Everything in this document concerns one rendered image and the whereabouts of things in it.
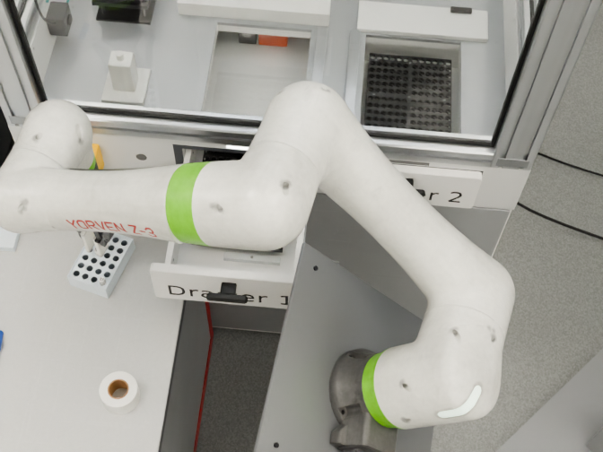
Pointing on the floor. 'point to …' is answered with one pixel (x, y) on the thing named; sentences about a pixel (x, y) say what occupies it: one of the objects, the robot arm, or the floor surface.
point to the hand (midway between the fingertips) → (94, 239)
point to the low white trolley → (96, 353)
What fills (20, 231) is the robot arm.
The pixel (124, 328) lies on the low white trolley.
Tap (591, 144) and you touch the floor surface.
